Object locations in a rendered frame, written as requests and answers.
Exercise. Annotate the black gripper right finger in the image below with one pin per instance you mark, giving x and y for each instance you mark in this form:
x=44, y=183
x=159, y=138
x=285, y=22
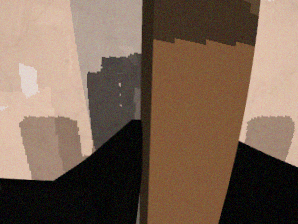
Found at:
x=261, y=190

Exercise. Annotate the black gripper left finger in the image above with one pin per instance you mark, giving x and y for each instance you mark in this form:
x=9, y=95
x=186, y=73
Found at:
x=103, y=189

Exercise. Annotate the brown wooden rail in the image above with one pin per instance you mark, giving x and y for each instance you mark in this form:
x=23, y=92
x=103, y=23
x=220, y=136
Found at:
x=196, y=61

